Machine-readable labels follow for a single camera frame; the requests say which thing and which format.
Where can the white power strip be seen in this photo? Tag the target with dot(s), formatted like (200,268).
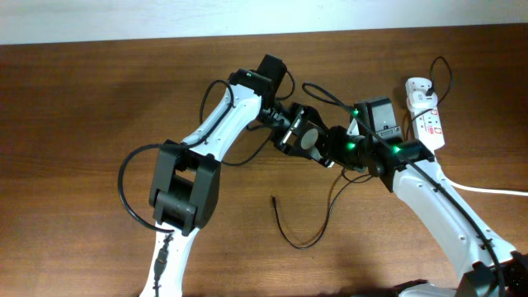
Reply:
(426,124)

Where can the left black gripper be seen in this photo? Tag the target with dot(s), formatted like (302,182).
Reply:
(278,134)

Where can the white USB charger adapter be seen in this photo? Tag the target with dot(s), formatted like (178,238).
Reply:
(419,100)

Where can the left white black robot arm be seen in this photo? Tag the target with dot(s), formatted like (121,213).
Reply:
(185,188)

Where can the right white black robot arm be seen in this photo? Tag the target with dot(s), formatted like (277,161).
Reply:
(485,264)

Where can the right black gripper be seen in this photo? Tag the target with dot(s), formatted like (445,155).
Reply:
(323,148)

